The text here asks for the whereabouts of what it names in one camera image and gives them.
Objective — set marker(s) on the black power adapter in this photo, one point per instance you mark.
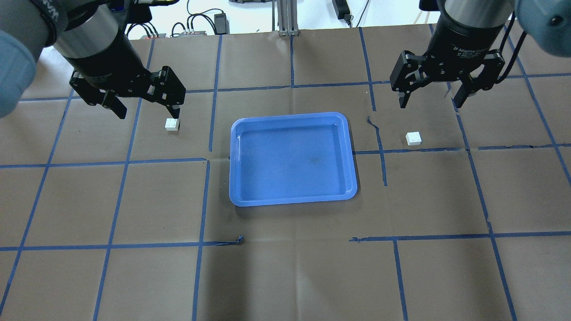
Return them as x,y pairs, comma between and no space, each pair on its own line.
221,23

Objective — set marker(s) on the aluminium frame post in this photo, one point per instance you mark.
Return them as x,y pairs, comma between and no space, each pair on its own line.
287,18

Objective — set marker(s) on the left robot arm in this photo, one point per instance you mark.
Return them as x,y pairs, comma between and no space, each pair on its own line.
91,35

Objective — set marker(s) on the brown paper table cover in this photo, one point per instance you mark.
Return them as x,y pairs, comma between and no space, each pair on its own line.
108,219

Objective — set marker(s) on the white block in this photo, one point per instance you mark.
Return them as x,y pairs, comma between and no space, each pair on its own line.
172,124
413,138

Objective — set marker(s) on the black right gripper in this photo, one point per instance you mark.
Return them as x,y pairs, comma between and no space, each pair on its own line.
459,41

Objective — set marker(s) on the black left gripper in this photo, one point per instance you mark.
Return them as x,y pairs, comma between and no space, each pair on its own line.
108,66

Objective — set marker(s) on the blue plastic tray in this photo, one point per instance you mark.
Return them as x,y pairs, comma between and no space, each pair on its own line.
290,159

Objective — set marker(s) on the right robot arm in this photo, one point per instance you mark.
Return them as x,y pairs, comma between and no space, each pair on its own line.
546,21

